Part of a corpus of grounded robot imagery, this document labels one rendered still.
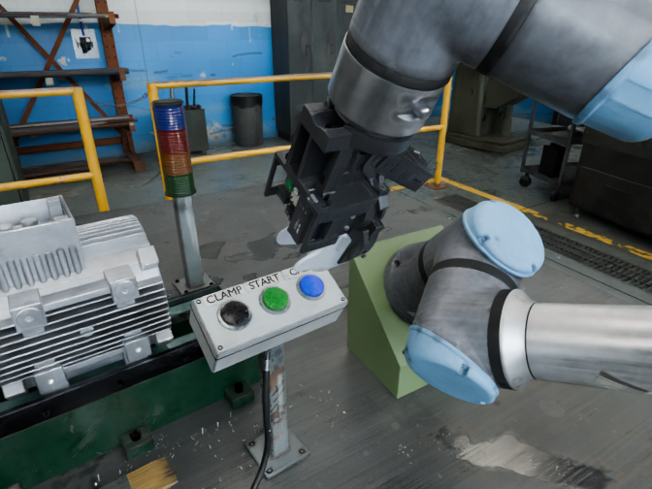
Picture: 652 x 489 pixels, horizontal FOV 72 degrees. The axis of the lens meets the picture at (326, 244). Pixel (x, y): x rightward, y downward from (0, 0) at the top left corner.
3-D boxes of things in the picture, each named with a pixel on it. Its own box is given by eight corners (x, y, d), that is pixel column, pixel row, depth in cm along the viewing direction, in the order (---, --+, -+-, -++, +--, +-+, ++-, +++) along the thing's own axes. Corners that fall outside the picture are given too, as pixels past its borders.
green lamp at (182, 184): (171, 199, 92) (168, 178, 90) (162, 191, 96) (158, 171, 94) (199, 193, 95) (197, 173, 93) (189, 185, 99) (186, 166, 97)
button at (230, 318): (226, 336, 48) (228, 328, 47) (214, 312, 49) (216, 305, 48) (251, 326, 50) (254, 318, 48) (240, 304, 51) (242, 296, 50)
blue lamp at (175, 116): (160, 132, 86) (156, 108, 84) (151, 127, 90) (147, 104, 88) (191, 128, 89) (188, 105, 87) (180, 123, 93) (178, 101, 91)
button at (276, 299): (267, 319, 51) (270, 311, 49) (255, 298, 52) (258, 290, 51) (290, 310, 52) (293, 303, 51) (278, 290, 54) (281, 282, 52)
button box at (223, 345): (211, 374, 49) (216, 354, 45) (187, 320, 52) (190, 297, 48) (337, 321, 58) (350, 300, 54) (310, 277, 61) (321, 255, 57)
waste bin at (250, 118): (257, 139, 595) (254, 91, 568) (270, 145, 565) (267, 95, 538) (229, 143, 577) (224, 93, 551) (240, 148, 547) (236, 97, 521)
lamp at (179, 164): (168, 178, 90) (164, 155, 88) (158, 171, 94) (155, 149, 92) (197, 173, 93) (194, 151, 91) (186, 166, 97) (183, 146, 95)
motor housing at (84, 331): (14, 430, 53) (-45, 292, 45) (5, 345, 67) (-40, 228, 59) (181, 364, 63) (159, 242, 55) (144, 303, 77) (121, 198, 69)
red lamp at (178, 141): (164, 155, 88) (160, 132, 86) (155, 149, 92) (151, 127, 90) (194, 151, 91) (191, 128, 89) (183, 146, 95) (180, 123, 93)
